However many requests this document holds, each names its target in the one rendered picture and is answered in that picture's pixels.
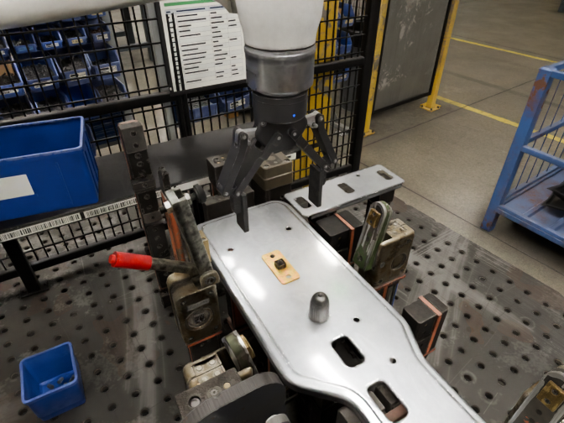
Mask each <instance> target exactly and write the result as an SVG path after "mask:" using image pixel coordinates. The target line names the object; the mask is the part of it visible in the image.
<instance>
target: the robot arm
mask: <svg viewBox="0 0 564 423"><path fill-rule="evenodd" d="M160 1H166V0H0V30H4V29H14V28H19V27H24V26H30V25H36V24H44V23H49V22H54V21H59V20H63V19H68V18H76V17H80V16H85V15H89V14H94V13H102V12H106V11H111V10H116V9H120V8H128V7H133V6H138V5H142V4H146V3H155V2H160ZM213 1H215V2H218V3H220V4H221V5H222V6H223V7H224V8H225V9H226V10H227V11H228V12H229V13H237V14H238V19H239V22H240V24H241V26H242V30H243V37H244V53H245V64H246V80H247V84H248V86H249V87H250V88H251V89H252V93H253V117H254V123H253V127H252V128H247V129H241V128H240V127H235V128H234V129H233V131H232V145H231V148H230V150H229V152H228V155H227V158H226V161H225V163H224V166H223V168H222V172H221V174H220V176H219V179H218V181H217V185H216V188H217V189H218V191H219V192H220V193H221V194H222V196H223V197H228V196H230V205H231V208H232V210H233V211H234V212H235V214H237V223H238V225H239V226H240V227H241V228H242V230H243V231H244V232H249V226H248V199H247V194H246V193H245V192H244V190H245V188H246V187H247V185H248V183H249V182H250V180H251V179H252V178H253V176H254V175H255V173H256V172H257V170H258V169H259V167H260V165H261V164H262V163H263V162H264V161H265V160H267V159H268V158H269V156H270V155H271V154H272V153H274V154H277V153H279V152H281V151H283V150H290V149H292V148H293V147H294V146H295V145H297V146H298V147H299V148H300V149H301V150H302V151H303V152H304V153H305V154H306V155H307V156H308V157H309V158H310V159H311V160H312V161H313V162H314V163H315V164H310V175H309V193H308V200H309V201H311V202H312V203H313V204H314V205H315V206H316V207H320V206H321V197H322V186H323V185H325V183H326V173H328V172H330V171H331V169H332V167H331V166H330V165H331V164H336V163H337V161H338V158H337V155H336V153H335V150H334V148H333V147H332V143H331V140H330V139H329V137H328V134H327V132H326V129H325V119H324V115H323V114H321V113H319V112H318V111H316V110H315V109H311V110H310V111H309V114H307V115H306V113H307V97H308V89H309V88H310V87H311V86H312V85H313V81H314V64H315V53H316V33H317V29H318V26H319V23H320V21H321V16H322V9H323V2H324V0H213ZM307 124H308V126H310V127H311V130H312V132H313V134H314V136H315V138H316V141H317V143H318V145H319V147H320V149H321V152H322V154H323V157H321V156H320V155H319V154H318V153H317V152H316V151H315V150H314V149H313V148H312V147H311V146H310V145H309V143H308V142H307V141H306V140H305V139H304V138H303V137H302V136H301V135H302V134H303V132H304V131H305V129H306V127H307ZM252 138H256V139H255V141H254V142H253V144H252V146H251V151H250V152H249V154H248V156H247V157H246V159H245V160H244V161H243V159H244V156H245V154H246V152H247V148H248V145H250V144H251V142H250V141H251V139H252ZM261 146H263V147H264V150H263V151H262V150H261V149H260V148H261Z"/></svg>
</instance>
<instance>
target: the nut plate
mask: <svg viewBox="0 0 564 423"><path fill-rule="evenodd" d="M271 254H273V255H274V258H271V257H270V255H271ZM280 259H281V260H282V262H283V263H282V264H278V262H279V260H280ZM262 260H263V261H264V262H265V263H266V264H267V265H268V267H269V268H270V270H271V271H272V272H273V274H274V275H275V276H276V278H277V279H278V280H279V282H280V283H281V284H282V285H286V284H288V283H290V282H292V281H294V280H297V279H299V278H300V275H299V274H298V272H297V271H296V270H295V269H294V267H293V266H292V265H291V264H290V262H289V261H288V260H287V259H286V258H285V256H284V255H283V254H282V253H281V252H280V251H279V250H274V251H272V252H270V253H266V254H264V255H262ZM287 275H290V276H291V278H286V276H287Z"/></svg>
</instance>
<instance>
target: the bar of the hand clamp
mask: <svg viewBox="0 0 564 423"><path fill-rule="evenodd" d="M192 190H193V193H191V194H188V193H187V192H186V193H185V194H183V195H182V192H181V190H180V187H179V186H177V187H176V188H174V189H170V190H168V191H165V192H164V194H165V197H166V199H167V201H166V202H164V206H161V207H159V212H160V213H161V214H164V213H166V212H168V214H170V213H173V215H174V218H175V221H176V223H177V226H178V228H179V229H180V233H181V236H182V237H183V239H184V242H185V245H186V247H187V250H188V252H189V254H190V256H191V260H192V262H193V263H195V265H196V267H197V270H198V272H199V276H201V275H202V274H203V273H205V272H206V271H209V270H213V268H212V264H211V262H210V259H209V257H208V254H207V252H206V248H205V246H204V243H203V241H202V239H201V235H200V232H199V230H198V227H197V225H196V221H195V218H194V217H193V214H192V211H191V208H190V205H191V204H192V201H194V200H195V199H197V201H198V202H199V203H201V204H203V203H205V202H206V200H207V198H206V193H205V191H204V190H203V188H202V186H201V185H198V184H195V185H193V188H192Z"/></svg>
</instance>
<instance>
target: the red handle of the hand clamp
mask: <svg viewBox="0 0 564 423"><path fill-rule="evenodd" d="M108 262H109V263H110V264H111V266H112V267H113V268H122V269H137V270H146V271H148V270H150V269H151V270H158V271H167V272H175V273H183V274H196V275H199V272H198V270H197V267H196V265H195V263H192V262H185V261H178V260H171V259H165V258H152V257H151V256H149V255H142V254H136V253H123V252H117V251H115V252H113V254H111V255H110V256H109V259H108Z"/></svg>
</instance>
